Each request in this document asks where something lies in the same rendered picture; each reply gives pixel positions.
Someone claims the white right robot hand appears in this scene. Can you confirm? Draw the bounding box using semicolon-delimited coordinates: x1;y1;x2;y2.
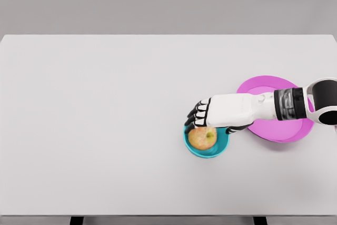
184;93;256;134

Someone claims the yellow-red apple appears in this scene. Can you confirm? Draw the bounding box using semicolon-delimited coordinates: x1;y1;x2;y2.
187;126;218;151

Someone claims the blue bowl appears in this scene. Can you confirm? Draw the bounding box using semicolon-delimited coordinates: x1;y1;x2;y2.
183;125;231;159

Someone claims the pink plate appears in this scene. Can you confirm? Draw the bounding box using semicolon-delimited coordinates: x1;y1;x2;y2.
236;75;315;143

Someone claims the white table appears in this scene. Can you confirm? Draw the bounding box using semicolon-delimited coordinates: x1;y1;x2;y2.
0;34;337;225

